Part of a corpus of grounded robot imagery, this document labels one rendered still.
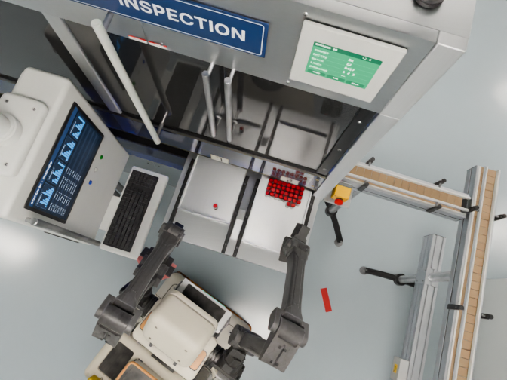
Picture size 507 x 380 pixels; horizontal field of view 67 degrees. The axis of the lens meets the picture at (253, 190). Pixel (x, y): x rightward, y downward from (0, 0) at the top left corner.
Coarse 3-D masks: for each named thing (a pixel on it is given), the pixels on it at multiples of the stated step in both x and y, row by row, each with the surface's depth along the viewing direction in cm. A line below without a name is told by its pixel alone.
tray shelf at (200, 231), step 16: (256, 176) 192; (176, 192) 187; (240, 192) 189; (240, 208) 187; (192, 224) 184; (208, 224) 184; (224, 224) 185; (192, 240) 182; (208, 240) 182; (224, 240) 183; (240, 256) 181; (256, 256) 181; (272, 256) 182
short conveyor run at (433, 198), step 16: (368, 160) 187; (352, 176) 186; (368, 176) 189; (384, 176) 189; (400, 176) 186; (368, 192) 193; (384, 192) 187; (400, 192) 188; (416, 192) 188; (432, 192) 189; (448, 192) 185; (416, 208) 193; (432, 208) 184; (448, 208) 187; (464, 208) 183
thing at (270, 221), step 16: (304, 192) 190; (256, 208) 187; (272, 208) 188; (288, 208) 188; (304, 208) 188; (256, 224) 185; (272, 224) 186; (288, 224) 186; (256, 240) 183; (272, 240) 184
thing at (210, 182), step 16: (208, 160) 192; (192, 176) 190; (208, 176) 190; (224, 176) 190; (240, 176) 191; (192, 192) 188; (208, 192) 188; (224, 192) 188; (192, 208) 186; (208, 208) 186; (224, 208) 186
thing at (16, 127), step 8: (0, 112) 111; (0, 120) 109; (8, 120) 114; (16, 120) 116; (0, 128) 110; (8, 128) 113; (16, 128) 115; (0, 136) 113; (8, 136) 114; (16, 136) 116; (0, 144) 115; (8, 144) 116
